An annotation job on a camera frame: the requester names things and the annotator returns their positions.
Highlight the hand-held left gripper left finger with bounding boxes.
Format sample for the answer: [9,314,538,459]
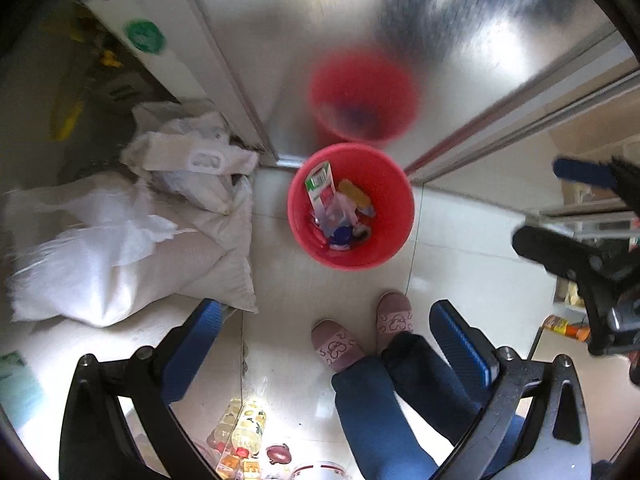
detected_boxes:
[59,298,224,480]

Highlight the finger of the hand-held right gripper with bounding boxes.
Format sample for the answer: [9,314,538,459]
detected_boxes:
[552,155,640,202]
[512,225,619,357]

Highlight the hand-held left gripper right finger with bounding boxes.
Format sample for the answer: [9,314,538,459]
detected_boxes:
[429,300,593,480]

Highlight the red plastic bin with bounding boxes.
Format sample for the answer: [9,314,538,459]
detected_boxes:
[286,142,416,272]

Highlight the yellow wrapper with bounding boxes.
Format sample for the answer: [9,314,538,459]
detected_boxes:
[337,180,376,218]

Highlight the green white carton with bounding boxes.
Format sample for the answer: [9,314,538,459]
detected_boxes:
[304,160,337,226]

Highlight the person's right leg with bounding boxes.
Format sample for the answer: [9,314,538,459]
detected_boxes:
[382,332,526,466]

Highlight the orange sauce bottle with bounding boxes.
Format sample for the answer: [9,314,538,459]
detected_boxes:
[542,314,593,343]

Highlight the pink patterned slipper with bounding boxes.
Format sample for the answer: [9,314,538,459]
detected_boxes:
[375,292,415,353]
[311,319,367,373]

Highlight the bottles on floor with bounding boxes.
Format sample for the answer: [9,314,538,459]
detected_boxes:
[230,397,268,458]

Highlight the person's legs in jeans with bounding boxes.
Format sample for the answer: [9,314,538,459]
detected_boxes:
[331,355,451,480]

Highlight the yellow red packet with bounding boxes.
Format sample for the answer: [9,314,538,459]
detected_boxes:
[215,452,261,480]

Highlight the large white woven sack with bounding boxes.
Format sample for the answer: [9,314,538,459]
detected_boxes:
[5,172,258,328]

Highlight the red onion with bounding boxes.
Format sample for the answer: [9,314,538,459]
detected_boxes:
[265,442,292,466]

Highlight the white bowl red rim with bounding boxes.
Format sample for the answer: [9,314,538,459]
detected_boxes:
[292,462,341,480]

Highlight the teal printed packet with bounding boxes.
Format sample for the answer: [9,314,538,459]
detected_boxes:
[0,350,46,426]

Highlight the white plastic bag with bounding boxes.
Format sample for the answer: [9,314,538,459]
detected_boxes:
[120,102,261,213]

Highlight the steel cabinet door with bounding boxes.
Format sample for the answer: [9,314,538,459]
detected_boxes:
[175,0,621,171]

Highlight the white cabinet panel green sticker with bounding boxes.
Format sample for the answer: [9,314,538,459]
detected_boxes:
[70,0,281,166]

